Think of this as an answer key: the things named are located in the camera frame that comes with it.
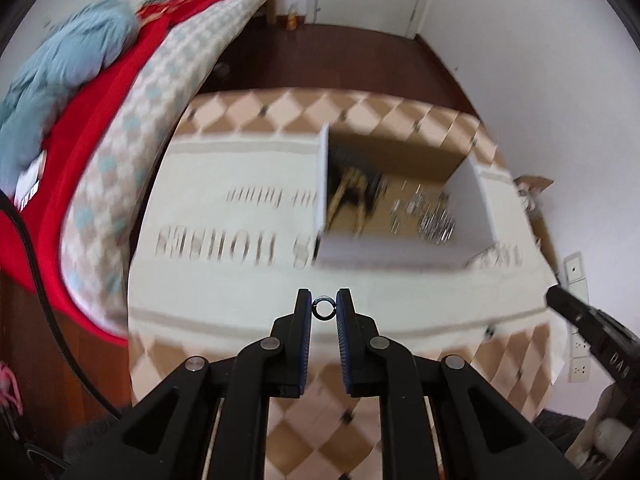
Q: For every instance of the argyle patterned quilt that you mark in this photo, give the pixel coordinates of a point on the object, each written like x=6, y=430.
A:
x=94, y=244

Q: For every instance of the beige argyle printed tablecloth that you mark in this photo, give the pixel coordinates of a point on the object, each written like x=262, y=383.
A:
x=216, y=263

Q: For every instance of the brown cardboard box flap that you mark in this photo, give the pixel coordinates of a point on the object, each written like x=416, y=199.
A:
x=529, y=191

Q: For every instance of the white power strip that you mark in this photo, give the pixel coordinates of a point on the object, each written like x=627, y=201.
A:
x=580, y=361

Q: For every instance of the white wall socket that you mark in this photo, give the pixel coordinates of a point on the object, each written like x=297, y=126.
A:
x=574, y=268

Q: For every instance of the dark grey fluffy rug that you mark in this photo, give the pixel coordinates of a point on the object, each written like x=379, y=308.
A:
x=561, y=430

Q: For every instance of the white cardboard box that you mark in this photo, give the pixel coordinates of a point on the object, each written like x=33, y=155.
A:
x=397, y=204

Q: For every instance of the red blanket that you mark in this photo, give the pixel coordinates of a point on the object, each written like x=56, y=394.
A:
x=68, y=148

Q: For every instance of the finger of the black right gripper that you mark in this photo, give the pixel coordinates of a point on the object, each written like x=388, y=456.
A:
x=580, y=315

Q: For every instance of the orange bottle on floor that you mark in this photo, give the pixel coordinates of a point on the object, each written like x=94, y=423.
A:
x=291, y=18

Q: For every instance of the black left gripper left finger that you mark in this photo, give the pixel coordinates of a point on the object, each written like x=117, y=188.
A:
x=207, y=419

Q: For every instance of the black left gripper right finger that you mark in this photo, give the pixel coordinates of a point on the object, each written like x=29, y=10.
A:
x=439, y=419

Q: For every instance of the light blue fluffy blanket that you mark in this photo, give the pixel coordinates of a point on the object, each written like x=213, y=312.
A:
x=109, y=37

